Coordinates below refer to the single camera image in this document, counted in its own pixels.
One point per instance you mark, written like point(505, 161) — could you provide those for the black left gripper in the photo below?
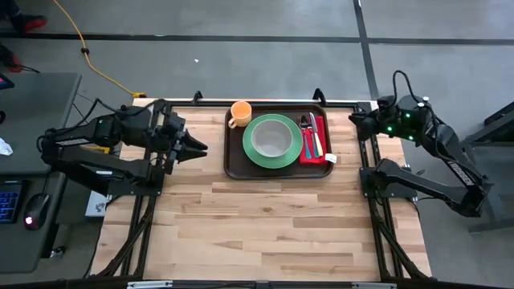
point(166, 140)

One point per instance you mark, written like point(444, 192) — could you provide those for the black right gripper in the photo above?
point(381, 122)

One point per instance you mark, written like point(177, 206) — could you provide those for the dark brown plastic tray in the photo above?
point(237, 160)

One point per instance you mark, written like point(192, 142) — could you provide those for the red cloth napkin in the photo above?
point(321, 160)

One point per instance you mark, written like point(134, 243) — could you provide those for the pale orange mug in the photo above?
point(241, 113)

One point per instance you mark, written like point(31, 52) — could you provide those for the beige grey bowl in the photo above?
point(272, 138)

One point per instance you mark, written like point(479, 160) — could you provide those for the green plate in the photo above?
point(273, 162)

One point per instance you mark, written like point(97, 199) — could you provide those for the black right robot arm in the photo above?
point(437, 160)

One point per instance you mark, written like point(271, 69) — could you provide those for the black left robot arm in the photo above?
point(92, 148)

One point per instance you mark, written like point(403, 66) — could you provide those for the white printed box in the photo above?
point(96, 205)

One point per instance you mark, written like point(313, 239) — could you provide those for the grey metal table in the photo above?
point(502, 124)

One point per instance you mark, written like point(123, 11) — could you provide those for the grey desk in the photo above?
point(36, 120)

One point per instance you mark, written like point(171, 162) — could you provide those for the black computer mouse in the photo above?
point(35, 210)

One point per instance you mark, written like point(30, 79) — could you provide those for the white crumpled tissue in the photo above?
point(5, 147)

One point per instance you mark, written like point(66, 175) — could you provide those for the backlit keyboard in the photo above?
point(9, 202)

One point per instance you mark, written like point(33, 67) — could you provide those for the dark screen device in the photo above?
point(5, 81)

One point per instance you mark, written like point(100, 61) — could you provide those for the person's shoe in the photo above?
point(32, 22)

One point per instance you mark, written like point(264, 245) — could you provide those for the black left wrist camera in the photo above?
point(173, 122)

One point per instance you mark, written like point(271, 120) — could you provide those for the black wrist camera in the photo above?
point(173, 122)
point(385, 102)

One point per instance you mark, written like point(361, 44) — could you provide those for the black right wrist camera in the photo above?
point(385, 102)

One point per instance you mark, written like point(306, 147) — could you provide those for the black frame clamp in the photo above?
point(197, 97)
point(319, 96)

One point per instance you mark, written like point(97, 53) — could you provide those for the black aluminium table frame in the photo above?
point(188, 103)

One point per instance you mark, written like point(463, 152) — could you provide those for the silver metal bracket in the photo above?
point(373, 286)
point(148, 285)

